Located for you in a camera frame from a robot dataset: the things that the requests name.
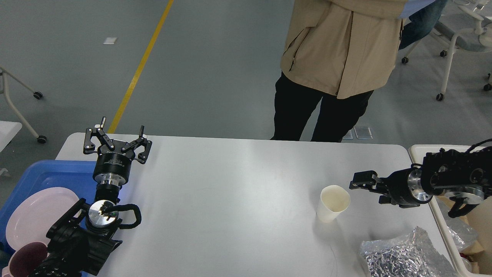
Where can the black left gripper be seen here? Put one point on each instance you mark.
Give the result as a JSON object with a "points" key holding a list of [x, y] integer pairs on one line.
{"points": [[112, 163]]}

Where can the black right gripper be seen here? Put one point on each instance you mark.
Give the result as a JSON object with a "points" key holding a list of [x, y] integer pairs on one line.
{"points": [[402, 188]]}

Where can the aluminium foil piece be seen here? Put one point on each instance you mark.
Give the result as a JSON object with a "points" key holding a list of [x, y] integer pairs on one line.
{"points": [[409, 255]]}

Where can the pink plate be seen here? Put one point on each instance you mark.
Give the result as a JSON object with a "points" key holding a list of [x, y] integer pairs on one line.
{"points": [[33, 218]]}

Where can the aluminium foil sheet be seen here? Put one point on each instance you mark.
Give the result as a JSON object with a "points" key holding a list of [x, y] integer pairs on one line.
{"points": [[463, 235]]}

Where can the pink mug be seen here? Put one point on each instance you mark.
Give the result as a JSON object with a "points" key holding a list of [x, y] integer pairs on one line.
{"points": [[25, 260]]}

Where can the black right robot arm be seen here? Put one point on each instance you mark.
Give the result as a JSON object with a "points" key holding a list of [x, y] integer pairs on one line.
{"points": [[463, 177]]}

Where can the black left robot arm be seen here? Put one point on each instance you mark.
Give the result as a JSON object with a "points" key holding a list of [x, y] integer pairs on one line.
{"points": [[82, 239]]}

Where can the blue plastic tray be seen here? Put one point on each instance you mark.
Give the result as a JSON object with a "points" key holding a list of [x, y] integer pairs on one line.
{"points": [[74, 175]]}

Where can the white floor socket plate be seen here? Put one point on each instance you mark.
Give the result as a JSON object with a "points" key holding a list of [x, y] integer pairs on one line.
{"points": [[363, 133]]}

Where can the white side table corner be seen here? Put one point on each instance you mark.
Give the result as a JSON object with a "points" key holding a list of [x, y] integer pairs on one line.
{"points": [[8, 130]]}

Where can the beige plastic bin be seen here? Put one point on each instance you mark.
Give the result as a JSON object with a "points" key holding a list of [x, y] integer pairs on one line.
{"points": [[480, 219]]}

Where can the crumpled brown paper in bin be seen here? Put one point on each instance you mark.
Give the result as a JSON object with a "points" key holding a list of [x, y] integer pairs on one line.
{"points": [[475, 248]]}

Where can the person in black trousers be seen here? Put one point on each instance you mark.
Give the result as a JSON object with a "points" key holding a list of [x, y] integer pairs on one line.
{"points": [[336, 54]]}

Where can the person in blue jeans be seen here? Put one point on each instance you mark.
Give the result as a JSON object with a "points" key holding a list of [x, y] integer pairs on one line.
{"points": [[421, 23]]}

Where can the white grey office chair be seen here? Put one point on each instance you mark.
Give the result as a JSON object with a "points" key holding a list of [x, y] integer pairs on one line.
{"points": [[465, 26]]}

